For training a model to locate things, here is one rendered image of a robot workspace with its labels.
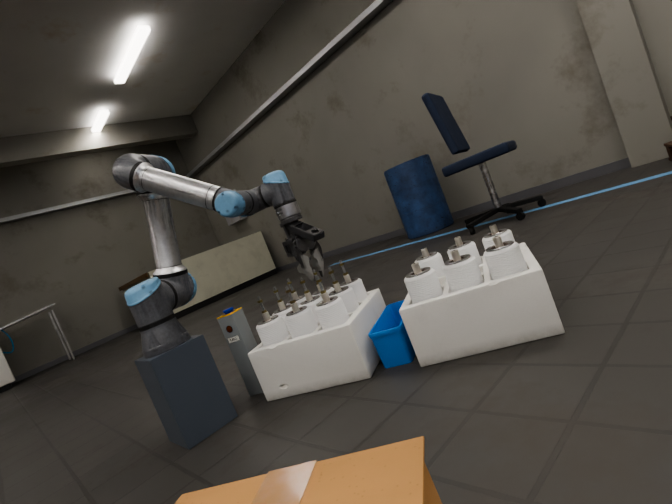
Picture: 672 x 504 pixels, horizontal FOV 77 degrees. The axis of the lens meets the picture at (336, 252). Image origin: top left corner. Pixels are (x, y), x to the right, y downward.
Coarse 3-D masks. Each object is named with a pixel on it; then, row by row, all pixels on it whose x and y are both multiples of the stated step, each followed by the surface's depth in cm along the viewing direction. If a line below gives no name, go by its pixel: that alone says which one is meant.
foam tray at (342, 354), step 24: (360, 312) 137; (288, 336) 141; (312, 336) 131; (336, 336) 128; (360, 336) 130; (264, 360) 139; (288, 360) 136; (312, 360) 133; (336, 360) 130; (360, 360) 127; (264, 384) 141; (288, 384) 137; (312, 384) 134; (336, 384) 132
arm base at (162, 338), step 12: (156, 324) 132; (168, 324) 134; (180, 324) 139; (144, 336) 133; (156, 336) 132; (168, 336) 132; (180, 336) 135; (144, 348) 132; (156, 348) 131; (168, 348) 131
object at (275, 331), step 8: (272, 320) 141; (280, 320) 142; (256, 328) 142; (264, 328) 140; (272, 328) 140; (280, 328) 141; (264, 336) 140; (272, 336) 140; (280, 336) 141; (264, 344) 142
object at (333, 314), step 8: (328, 304) 131; (336, 304) 132; (320, 312) 132; (328, 312) 131; (336, 312) 131; (344, 312) 133; (320, 320) 133; (328, 320) 131; (336, 320) 131; (344, 320) 132
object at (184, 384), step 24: (192, 336) 142; (144, 360) 131; (168, 360) 129; (192, 360) 134; (168, 384) 128; (192, 384) 132; (216, 384) 137; (168, 408) 128; (192, 408) 131; (216, 408) 135; (168, 432) 139; (192, 432) 129
